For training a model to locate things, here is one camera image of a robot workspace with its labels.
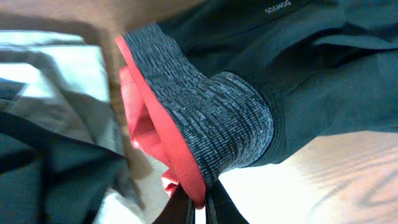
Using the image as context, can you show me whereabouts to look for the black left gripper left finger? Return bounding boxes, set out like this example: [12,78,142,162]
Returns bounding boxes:
[153,184,195,224]

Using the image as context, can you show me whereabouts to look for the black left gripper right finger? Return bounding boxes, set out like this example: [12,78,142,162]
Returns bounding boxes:
[205,180,249,224]

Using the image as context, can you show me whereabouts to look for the black leggings with red waistband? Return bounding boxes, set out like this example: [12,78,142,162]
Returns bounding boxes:
[116,0,397,208]

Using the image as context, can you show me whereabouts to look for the black polo shirt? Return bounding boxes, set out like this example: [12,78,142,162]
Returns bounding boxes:
[0,77,128,224]

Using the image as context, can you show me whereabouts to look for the white t-shirt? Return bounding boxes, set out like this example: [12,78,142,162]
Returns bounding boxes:
[1,30,143,223]

